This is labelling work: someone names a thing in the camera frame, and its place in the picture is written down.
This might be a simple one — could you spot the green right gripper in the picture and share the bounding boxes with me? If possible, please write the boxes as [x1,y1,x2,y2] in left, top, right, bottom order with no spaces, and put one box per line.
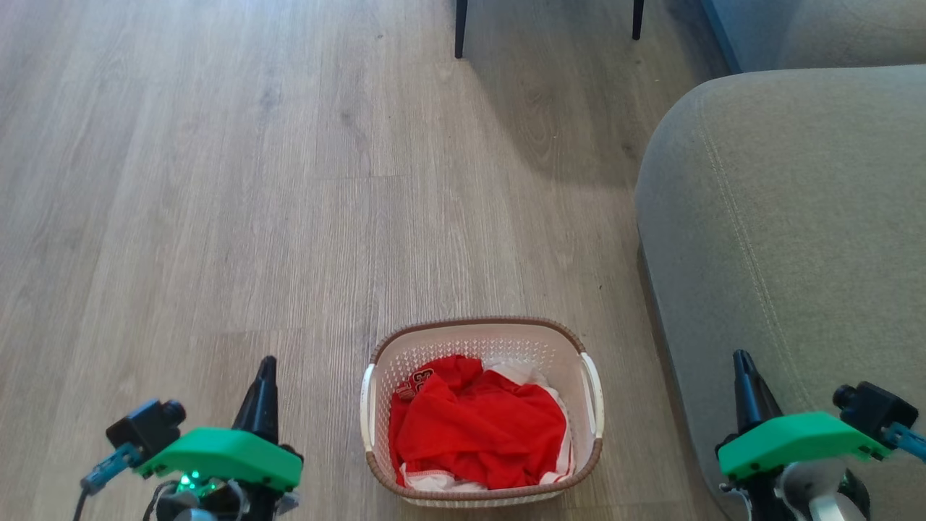
[715,350,892,521]

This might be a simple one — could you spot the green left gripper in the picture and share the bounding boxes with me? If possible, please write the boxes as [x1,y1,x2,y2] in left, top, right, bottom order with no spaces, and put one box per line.
[135,355,305,521]

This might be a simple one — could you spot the cream perforated plastic laundry basket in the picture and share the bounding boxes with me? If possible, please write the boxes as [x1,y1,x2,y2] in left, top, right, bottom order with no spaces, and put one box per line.
[360,316,606,508]

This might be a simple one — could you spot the grey fabric sofa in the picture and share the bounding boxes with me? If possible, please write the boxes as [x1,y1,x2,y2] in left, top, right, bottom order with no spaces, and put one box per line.
[634,0,926,521]

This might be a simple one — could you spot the red jersey garment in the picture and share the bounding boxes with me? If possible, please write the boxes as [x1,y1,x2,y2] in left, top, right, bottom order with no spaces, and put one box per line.
[388,354,569,491]

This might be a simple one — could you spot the blue right camera cable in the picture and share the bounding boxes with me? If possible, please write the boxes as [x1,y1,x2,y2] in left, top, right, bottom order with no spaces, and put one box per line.
[882,422,926,465]

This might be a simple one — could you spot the blue camera cable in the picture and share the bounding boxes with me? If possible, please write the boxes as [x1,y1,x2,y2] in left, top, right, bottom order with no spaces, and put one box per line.
[71,442,143,521]
[882,422,926,465]

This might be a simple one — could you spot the blue left camera cable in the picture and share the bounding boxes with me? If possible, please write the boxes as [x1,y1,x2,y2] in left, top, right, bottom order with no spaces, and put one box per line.
[71,442,143,521]

